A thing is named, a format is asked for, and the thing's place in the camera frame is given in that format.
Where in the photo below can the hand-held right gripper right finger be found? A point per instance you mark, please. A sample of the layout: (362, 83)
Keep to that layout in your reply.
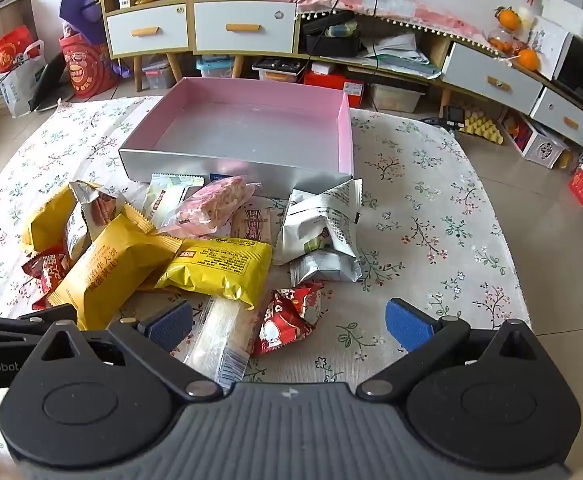
(409, 327)

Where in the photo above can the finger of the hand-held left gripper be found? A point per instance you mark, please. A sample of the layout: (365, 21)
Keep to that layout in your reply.
(11, 324)

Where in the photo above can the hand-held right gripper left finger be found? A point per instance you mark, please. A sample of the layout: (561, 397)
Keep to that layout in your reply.
(169, 325)

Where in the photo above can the long clear snack packet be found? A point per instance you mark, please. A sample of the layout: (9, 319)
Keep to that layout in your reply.
(219, 340)

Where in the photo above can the bright yellow snack packet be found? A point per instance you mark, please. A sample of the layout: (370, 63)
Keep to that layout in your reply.
(216, 265)

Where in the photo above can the large orange-yellow snack packet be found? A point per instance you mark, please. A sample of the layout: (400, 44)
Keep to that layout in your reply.
(106, 270)

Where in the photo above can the dark yellow snack packet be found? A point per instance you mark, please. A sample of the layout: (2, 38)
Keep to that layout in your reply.
(46, 222)

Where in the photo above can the white cookie snack packet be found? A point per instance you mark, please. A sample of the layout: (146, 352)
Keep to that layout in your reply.
(326, 267)

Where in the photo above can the pink nougat packet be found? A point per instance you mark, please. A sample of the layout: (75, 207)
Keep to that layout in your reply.
(206, 207)

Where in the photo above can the cream white snack packet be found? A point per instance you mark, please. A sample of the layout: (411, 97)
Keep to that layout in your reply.
(164, 195)

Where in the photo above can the beige and red wafer packet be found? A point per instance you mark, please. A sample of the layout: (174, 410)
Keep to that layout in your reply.
(254, 225)

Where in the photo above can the white and brown snack packet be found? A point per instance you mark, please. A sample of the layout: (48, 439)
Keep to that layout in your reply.
(96, 210)

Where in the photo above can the grey white printed snack packet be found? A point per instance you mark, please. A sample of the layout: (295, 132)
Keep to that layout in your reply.
(331, 215)

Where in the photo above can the pink and silver cardboard box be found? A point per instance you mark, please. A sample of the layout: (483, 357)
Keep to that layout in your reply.
(251, 125)

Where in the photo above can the floral tablecloth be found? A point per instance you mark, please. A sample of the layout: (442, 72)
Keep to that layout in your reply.
(446, 240)

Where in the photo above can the white plastic bag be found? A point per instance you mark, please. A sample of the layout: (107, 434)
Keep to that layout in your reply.
(18, 90)

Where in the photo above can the black flat board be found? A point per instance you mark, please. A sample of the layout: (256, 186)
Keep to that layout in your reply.
(46, 85)

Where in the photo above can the yellow egg tray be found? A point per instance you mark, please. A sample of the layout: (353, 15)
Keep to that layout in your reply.
(481, 127)

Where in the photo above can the black device on tripod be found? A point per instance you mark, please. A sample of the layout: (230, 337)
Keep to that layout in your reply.
(454, 116)

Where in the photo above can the white and red patterned box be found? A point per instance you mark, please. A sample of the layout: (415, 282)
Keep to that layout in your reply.
(541, 147)

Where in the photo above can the clear storage box yellow contents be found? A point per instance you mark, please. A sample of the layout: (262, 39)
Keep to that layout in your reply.
(396, 97)

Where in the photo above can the red gift bag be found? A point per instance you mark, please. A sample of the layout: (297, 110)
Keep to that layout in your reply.
(8, 52)

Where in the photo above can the red round-print bag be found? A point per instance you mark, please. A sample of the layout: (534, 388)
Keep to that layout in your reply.
(83, 67)

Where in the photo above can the small clear storage box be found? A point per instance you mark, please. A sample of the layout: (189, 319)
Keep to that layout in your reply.
(157, 77)

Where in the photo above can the blue lidded storage box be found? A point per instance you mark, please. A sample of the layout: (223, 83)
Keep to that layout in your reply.
(216, 67)

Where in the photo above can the small white low-cabinet drawer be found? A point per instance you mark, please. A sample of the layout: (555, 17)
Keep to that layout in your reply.
(556, 105)

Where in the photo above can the large white low-cabinet drawer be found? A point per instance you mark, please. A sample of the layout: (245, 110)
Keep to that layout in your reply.
(476, 67)

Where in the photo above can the pile of papers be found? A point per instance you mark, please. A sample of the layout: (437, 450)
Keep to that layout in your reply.
(396, 52)

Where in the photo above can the long low wooden cabinet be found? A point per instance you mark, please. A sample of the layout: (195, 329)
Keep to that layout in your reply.
(441, 52)

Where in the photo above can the clear storage box dark lid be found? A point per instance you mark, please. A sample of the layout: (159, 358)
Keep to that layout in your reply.
(276, 67)

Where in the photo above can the black case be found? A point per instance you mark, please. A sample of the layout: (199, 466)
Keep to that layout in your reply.
(331, 45)

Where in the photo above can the orange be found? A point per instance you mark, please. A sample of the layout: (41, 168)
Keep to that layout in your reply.
(529, 58)
(509, 19)

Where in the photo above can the glass jar of oranges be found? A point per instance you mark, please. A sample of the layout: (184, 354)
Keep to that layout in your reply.
(501, 42)

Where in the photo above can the purple hat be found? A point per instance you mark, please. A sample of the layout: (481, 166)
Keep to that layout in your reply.
(78, 0)

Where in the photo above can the narrow white cabinet drawer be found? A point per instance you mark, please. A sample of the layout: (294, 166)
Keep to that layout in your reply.
(136, 17)

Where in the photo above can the white microwave oven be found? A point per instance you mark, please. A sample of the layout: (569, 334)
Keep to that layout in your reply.
(579, 67)

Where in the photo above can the pink cloth runner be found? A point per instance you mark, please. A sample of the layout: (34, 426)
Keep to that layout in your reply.
(396, 5)

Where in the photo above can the wide white cabinet drawer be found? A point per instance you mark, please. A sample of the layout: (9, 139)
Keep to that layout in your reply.
(251, 12)

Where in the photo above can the white foam box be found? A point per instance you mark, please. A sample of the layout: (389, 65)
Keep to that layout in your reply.
(566, 10)

